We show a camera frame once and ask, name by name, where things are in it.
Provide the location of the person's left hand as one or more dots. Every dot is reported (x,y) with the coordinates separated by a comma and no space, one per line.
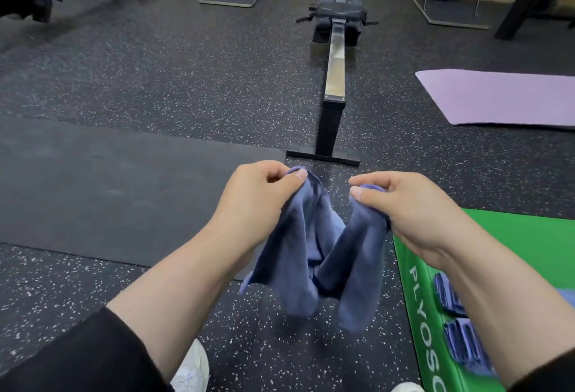
(247,207)

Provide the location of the person's right hand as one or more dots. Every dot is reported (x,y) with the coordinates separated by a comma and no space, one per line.
(413,216)

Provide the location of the person's right thumb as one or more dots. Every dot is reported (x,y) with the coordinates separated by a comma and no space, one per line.
(370,198)

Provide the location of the person's left thumb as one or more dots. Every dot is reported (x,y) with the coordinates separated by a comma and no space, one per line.
(294,180)

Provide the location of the blue towel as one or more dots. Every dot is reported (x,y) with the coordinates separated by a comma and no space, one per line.
(447,295)
(467,344)
(310,261)

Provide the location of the person's left forearm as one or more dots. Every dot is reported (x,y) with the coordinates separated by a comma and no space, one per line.
(179,297)

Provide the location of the person's right forearm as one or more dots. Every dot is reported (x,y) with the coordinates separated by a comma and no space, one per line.
(507,306)

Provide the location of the black rowing machine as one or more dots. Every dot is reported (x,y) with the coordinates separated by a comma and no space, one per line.
(335,68)

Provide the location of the folded blue towel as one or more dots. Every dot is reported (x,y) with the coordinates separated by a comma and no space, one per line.
(447,295)
(467,344)

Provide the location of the purple yoga mat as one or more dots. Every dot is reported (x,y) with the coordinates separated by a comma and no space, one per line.
(494,97)

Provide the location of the green plyo box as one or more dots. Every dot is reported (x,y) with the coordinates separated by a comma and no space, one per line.
(530,243)

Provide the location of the large black floor mat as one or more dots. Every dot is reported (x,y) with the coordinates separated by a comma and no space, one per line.
(112,189)

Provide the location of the white right shoe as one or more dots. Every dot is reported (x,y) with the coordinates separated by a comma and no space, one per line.
(406,387)

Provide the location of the white shoe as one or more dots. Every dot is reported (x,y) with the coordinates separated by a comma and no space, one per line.
(406,387)
(193,369)

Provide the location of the white left shoe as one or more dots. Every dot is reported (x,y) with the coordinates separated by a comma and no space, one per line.
(193,369)

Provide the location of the light blue cloth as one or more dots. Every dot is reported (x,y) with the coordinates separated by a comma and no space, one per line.
(568,297)

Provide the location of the black right sleeve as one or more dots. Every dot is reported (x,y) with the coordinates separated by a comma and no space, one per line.
(548,373)

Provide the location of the black sleeve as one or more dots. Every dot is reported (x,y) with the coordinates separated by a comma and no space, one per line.
(548,373)
(81,355)

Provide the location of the black left sleeve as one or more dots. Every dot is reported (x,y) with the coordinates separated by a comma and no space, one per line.
(81,355)

